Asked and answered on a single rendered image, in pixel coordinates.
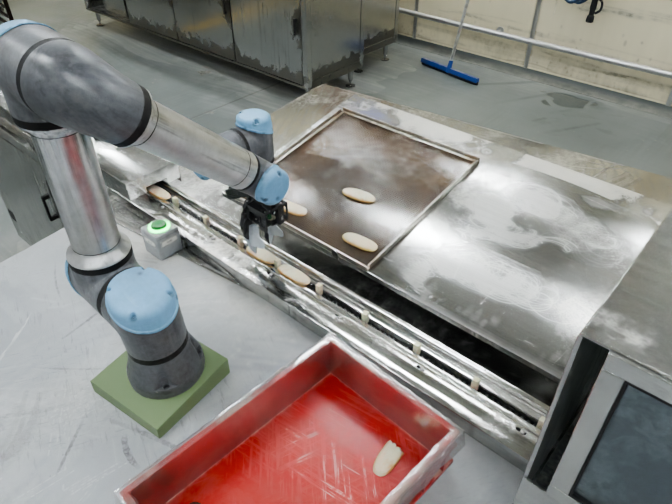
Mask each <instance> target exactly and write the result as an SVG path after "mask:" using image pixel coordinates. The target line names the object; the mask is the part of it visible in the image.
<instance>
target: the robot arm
mask: <svg viewBox="0 0 672 504"><path fill-rule="evenodd" d="M0 90H1V91H2V93H3V96H4V98H5V101H6V104H7V106H8V109H9V111H10V114H11V116H12V119H13V121H14V124H15V125H16V126H17V127H18V128H19V129H21V130H24V131H26V132H28V133H30V136H31V139H32V142H33V144H34V147H35V150H36V152H37V155H38V158H39V160H40V163H41V166H42V169H43V171H44V174H45V177H46V179H47V182H48V185H49V187H50V190H51V193H52V196H53V198H54V201H55V204H56V206H57V209H58V212H59V215H60V217H61V220H62V223H63V225H64V228H65V231H66V233H67V236H68V239H69V242H70V245H69V247H68V248H67V250H66V261H65V275H66V278H67V280H68V282H69V283H70V285H71V287H72V288H73V289H74V291H75V292H76V293H77V294H79V295H80V296H81V297H83V298H84V299H85V300H86V301H87V302H88V303H89V304H90V305H91V306H92V307H93V308H94V309H95V310H96V311H97V312H98V313H99V314H100V315H101V316H102V317H103V318H104V319H105V320H106V321H107V322H108V323H109V324H110V325H111V326H112V327H113V328H114V329H115V330H116V331H117V333H118V334H119V336H120V337H121V340H122V342H123V344H124V346H125V349H126V351H127V353H128V361H127V367H126V371H127V377H128V379H129V382H130V384H131V386H132V388H133V389H134V390H135V391H136V392H137V393H138V394H140V395H141V396H143V397H146V398H150V399H168V398H172V397H175V396H177V395H180V394H182V393H184V392H185V391H187V390H188V389H190V388H191V387H192V386H193V385H194V384H195V383H196V382H197V381H198V380H199V378H200V377H201V375H202V373H203V370H204V367H205V357H204V353H203V350H202V347H201V345H200V343H199V342H198V341H197V340H196V339H195V338H194V337H193V336H192V335H191V334H190V333H189V332H188V331H187V328H186V325H185V322H184V318H183V315H182V312H181V309H180V306H179V300H178V295H177V292H176V290H175V288H174V286H173V285H172V283H171V281H170V279H169V278H168V277H167V276H166V275H165V274H164V273H162V272H161V271H159V270H157V269H154V268H150V267H147V269H144V268H143V267H142V266H140V265H139V264H138V262H137V261H136V258H135V255H134V252H133V248H132V245H131V241H130V239H129V237H128V236H127V235H126V234H124V233H123V232H120V231H119V230H118V227H117V223H116V220H115V217H114V213H113V210H112V206H111V203H110V199H109V196H108V193H107V189H106V186H105V182H104V179H103V176H102V172H101V169H100V165H99V162H98V158H97V155H96V152H95V148H94V145H93V141H92V138H91V137H93V138H95V139H98V140H101V141H104V142H107V143H109V144H112V145H114V146H117V147H120V148H127V147H130V146H134V147H137V148H139V149H142V150H144V151H146V152H149V153H151V154H153V155H156V156H158V157H161V158H163V159H165V160H168V161H170V162H172V163H175V164H177V165H179V166H182V167H184V168H187V169H189V170H191V171H193V172H194V173H195V174H196V176H197V177H199V178H200V179H202V180H209V179H213V180H215V181H217V182H220V183H222V184H224V185H227V186H229V188H227V189H226V190H225V192H226V194H227V196H228V198H229V199H237V198H241V197H247V200H245V201H244V204H243V206H242V208H243V210H242V213H241V220H240V228H241V231H242V234H243V236H244V238H245V240H246V242H247V244H248V246H249V248H250V249H251V250H252V252H253V253H255V254H256V253H257V248H261V249H264V247H265V244H264V241H263V240H262V239H261V237H260V236H259V228H258V226H257V225H256V224H258V225H259V226H260V229H261V230H262V231H264V232H265V235H264V237H265V239H266V241H267V243H268V244H269V245H271V243H272V239H273V235H276V236H280V237H283V235H284V234H283V231H282V230H281V229H280V228H279V227H278V226H277V225H276V224H278V225H281V224H282V223H284V222H285V220H284V219H286V220H287V221H288V204H287V201H285V200H283V198H284V197H285V194H286V193H287V191H288V188H289V176H288V174H287V173H286V172H285V171H284V170H282V169H281V168H279V166H278V165H275V160H274V145H273V128H272V121H271V116H270V115H269V113H268V112H266V111H264V110H262V109H256V108H252V109H245V110H242V111H240V112H239V114H237V115H236V122H235V125H236V127H234V128H231V129H230V130H228V131H225V132H223V133H220V134H216V133H214V132H212V131H210V130H208V129H207V128H205V127H203V126H201V125H199V124H197V123H195V122H193V121H192V120H190V119H188V118H186V117H184V116H182V115H180V114H178V113H177V112H175V111H173V110H171V109H169V108H167V107H165V106H163V105H162V104H160V103H158V102H156V101H154V100H153V99H152V96H151V94H150V92H149V91H148V90H147V89H146V88H144V87H143V86H141V85H139V84H137V83H135V82H134V81H132V80H131V79H129V78H128V77H126V76H125V75H123V74H122V73H120V72H119V71H118V70H116V69H115V68H114V67H112V66H111V65H110V64H108V63H107V62H106V61H104V60H103V59H102V58H100V57H99V56H98V55H96V54H95V53H94V52H92V51H91V50H90V49H88V48H86V47H84V46H83V45H81V44H79V43H77V42H75V41H73V40H71V39H69V38H68V37H66V36H64V35H62V34H60V33H58V32H57V31H56V30H55V29H53V28H52V27H50V26H48V25H46V24H43V23H38V22H35V21H31V20H25V19H18V20H12V21H8V22H5V23H3V24H1V25H0ZM284 206H285V207H286V215H285V214H284ZM252 221H254V222H255V223H256V224H254V223H252Z"/></svg>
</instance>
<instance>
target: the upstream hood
mask: <svg viewBox="0 0 672 504"><path fill-rule="evenodd" d="M0 117H2V118H4V119H5V120H7V121H8V122H10V123H11V124H13V125H14V126H16V125H15V124H14V121H13V119H12V116H11V114H10V111H9V109H8V106H7V104H6V101H5V98H4V96H3V93H2V91H1V90H0ZM16 127H17V126H16ZM17 128H18V127H17ZM91 138H92V141H93V145H94V148H95V152H96V155H97V158H98V162H99V165H100V169H101V172H102V176H103V179H104V182H105V185H107V186H108V187H110V188H111V189H113V190H115V191H116V192H118V193H119V194H121V195H122V196H124V197H125V198H127V199H128V200H130V201H131V200H133V199H135V198H137V197H139V196H141V195H143V194H145V193H147V189H146V187H148V186H150V185H152V184H154V183H157V182H159V181H161V180H163V179H165V178H167V181H168V183H169V182H171V181H173V180H175V179H177V180H179V181H181V176H180V171H179V165H177V164H175V163H172V162H170V161H168V160H165V159H163V158H161V157H158V156H156V155H153V154H151V153H149V152H146V151H144V150H142V149H139V148H137V147H134V146H130V147H127V148H120V147H117V146H114V145H112V144H109V143H107V142H104V141H101V140H98V139H95V138H93V137H91ZM181 182H182V181H181Z"/></svg>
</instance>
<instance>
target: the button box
mask: <svg viewBox="0 0 672 504"><path fill-rule="evenodd" d="M157 220H166V221H168V222H169V223H170V227H169V229H168V230H166V231H164V232H161V233H152V232H150V231H149V230H148V226H149V224H150V223H149V224H147V225H145V226H143V227H141V232H142V236H143V240H144V243H145V247H146V250H147V251H148V252H150V253H151V254H152V255H154V256H155V257H157V258H158V259H159V260H161V261H162V260H164V259H166V258H167V257H169V256H171V255H173V254H174V253H176V254H179V253H177V252H178V251H180V250H182V249H185V250H186V245H185V241H184V240H183V239H182V238H180V233H179V228H178V226H177V225H175V224H173V223H172V222H170V221H169V220H167V219H166V218H164V217H161V218H159V219H157Z"/></svg>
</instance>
